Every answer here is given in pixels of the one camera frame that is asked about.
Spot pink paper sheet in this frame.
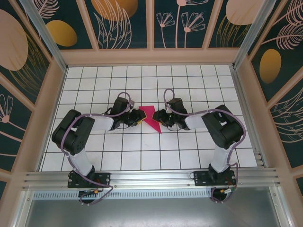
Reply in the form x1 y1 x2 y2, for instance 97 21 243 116
138 105 163 135

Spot grey metal sheet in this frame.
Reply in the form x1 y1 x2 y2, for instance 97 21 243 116
23 198 285 227

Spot long aluminium base rail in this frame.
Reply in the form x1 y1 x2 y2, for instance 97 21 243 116
22 167 281 190

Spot aluminium side rail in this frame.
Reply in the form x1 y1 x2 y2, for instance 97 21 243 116
231 66 265 167

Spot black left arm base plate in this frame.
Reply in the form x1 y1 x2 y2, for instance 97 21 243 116
67 172 112 189

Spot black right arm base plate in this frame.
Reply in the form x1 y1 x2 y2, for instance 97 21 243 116
193 170 237 187

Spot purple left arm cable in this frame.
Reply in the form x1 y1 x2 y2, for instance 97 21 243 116
60 91 135 206

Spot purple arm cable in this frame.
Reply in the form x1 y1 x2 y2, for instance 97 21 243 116
163 88 247 204
60 91 135 206

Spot slotted grey cable tray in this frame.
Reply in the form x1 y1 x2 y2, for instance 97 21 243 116
32 191 215 201

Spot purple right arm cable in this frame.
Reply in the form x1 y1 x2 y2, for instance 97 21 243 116
163 88 247 204

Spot wall panel with pink flowers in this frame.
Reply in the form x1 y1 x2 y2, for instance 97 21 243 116
153 0 207 49

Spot wall panel orange circle leaves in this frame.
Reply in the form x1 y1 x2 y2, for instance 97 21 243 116
84 0 148 50

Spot wall panel with orange oval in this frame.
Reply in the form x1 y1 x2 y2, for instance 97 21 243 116
33 0 93 50

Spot aluminium frame post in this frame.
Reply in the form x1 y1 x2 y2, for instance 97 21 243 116
232 0 285 70
13 189 33 227
19 0 69 72
269 186 293 227

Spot wall panel orange oval fern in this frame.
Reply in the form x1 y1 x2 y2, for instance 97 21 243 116
248 0 303 102

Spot wall panel single pink flower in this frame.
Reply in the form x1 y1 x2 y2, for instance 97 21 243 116
0 82 33 171

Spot wall panel beige circle leaves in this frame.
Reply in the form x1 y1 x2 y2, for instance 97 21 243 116
207 0 267 48

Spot wall panel beige disc gold lines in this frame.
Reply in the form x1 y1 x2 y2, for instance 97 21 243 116
0 0 52 106

